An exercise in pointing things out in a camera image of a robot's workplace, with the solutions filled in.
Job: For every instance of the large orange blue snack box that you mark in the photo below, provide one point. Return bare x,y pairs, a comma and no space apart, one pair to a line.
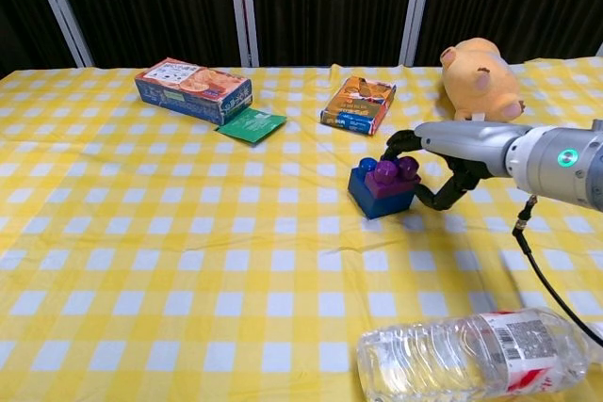
188,91

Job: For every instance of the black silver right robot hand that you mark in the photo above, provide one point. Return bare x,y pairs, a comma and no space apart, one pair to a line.
466,148

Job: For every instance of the silver partition frame post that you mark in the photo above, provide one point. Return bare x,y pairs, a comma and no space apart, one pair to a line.
417,6
59,6
242,6

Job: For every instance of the blue toy building block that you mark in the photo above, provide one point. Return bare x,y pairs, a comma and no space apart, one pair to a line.
381,206

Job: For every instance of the green foil packet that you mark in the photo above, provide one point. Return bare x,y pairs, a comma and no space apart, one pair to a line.
249,125

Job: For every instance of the yellow white checkered tablecloth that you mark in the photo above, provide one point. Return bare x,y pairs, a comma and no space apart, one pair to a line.
188,242

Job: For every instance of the orange plush animal toy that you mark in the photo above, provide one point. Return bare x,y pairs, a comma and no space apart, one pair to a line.
480,77

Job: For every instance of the purple toy building block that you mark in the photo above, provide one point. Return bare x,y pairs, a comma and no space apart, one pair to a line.
391,185

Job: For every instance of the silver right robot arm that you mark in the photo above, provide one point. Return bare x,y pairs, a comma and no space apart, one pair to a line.
556,176

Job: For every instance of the clear plastic water bottle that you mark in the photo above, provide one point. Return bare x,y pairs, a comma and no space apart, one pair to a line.
447,364

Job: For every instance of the small orange blue box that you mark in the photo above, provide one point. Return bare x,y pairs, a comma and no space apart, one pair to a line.
358,105

